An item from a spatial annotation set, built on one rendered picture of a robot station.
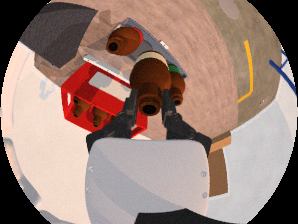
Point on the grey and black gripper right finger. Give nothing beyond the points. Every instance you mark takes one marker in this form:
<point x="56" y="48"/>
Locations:
<point x="179" y="129"/>

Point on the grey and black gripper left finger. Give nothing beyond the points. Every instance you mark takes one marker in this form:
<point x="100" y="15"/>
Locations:
<point x="121" y="126"/>

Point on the red crate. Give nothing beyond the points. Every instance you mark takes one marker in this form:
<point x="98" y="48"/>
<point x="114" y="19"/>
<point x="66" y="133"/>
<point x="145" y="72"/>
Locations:
<point x="100" y="89"/>

